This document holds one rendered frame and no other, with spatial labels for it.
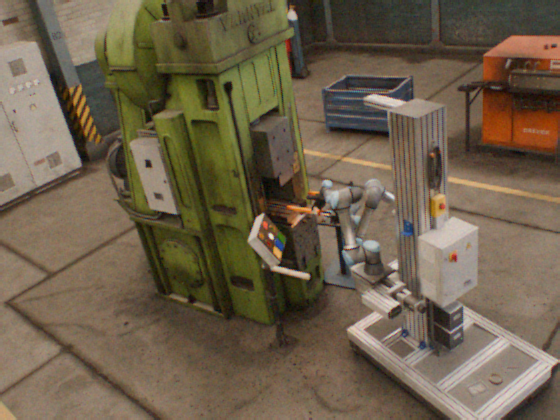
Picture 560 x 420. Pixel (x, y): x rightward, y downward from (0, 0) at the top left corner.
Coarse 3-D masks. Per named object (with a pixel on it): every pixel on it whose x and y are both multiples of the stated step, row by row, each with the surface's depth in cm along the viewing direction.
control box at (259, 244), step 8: (264, 216) 421; (256, 224) 413; (264, 224) 414; (272, 224) 424; (256, 232) 400; (264, 232) 408; (272, 232) 418; (280, 232) 428; (248, 240) 398; (256, 240) 395; (264, 240) 401; (272, 240) 411; (256, 248) 399; (264, 248) 398; (272, 248) 405; (264, 256) 402; (272, 256) 401; (272, 264) 404
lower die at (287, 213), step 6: (282, 204) 474; (288, 204) 472; (294, 204) 471; (270, 210) 469; (276, 210) 467; (282, 210) 465; (288, 210) 463; (270, 216) 466; (276, 216) 462; (282, 216) 458; (288, 216) 457; (294, 216) 465
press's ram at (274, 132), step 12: (264, 120) 437; (276, 120) 432; (288, 120) 436; (252, 132) 423; (264, 132) 416; (276, 132) 425; (288, 132) 439; (264, 144) 422; (276, 144) 427; (288, 144) 441; (264, 156) 428; (276, 156) 430; (288, 156) 444; (264, 168) 435; (276, 168) 432; (288, 168) 446
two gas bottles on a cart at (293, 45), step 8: (288, 16) 1099; (296, 16) 1100; (296, 24) 1105; (296, 32) 1111; (288, 40) 1133; (296, 40) 1112; (288, 48) 1140; (296, 48) 1122; (288, 56) 1148; (296, 56) 1134; (296, 64) 1143; (296, 72) 1154; (304, 72) 1143
